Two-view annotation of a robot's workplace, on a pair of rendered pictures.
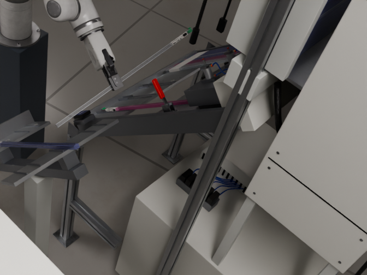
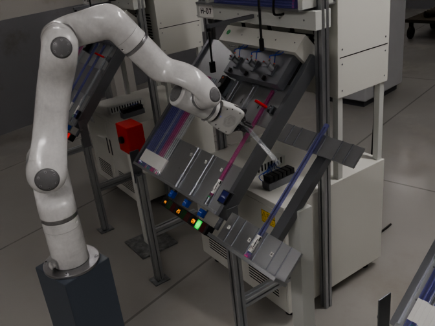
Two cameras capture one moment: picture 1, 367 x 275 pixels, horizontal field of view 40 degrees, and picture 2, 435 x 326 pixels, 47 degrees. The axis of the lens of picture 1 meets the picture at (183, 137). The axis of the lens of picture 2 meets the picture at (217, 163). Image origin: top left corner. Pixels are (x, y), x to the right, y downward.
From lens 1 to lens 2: 182 cm
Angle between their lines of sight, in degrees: 52
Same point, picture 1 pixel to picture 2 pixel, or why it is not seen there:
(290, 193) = (355, 66)
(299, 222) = (364, 77)
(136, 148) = (144, 303)
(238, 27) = not seen: outside the picture
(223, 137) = (327, 66)
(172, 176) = (262, 193)
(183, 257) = not seen: hidden behind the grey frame
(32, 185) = (307, 215)
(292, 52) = not seen: outside the picture
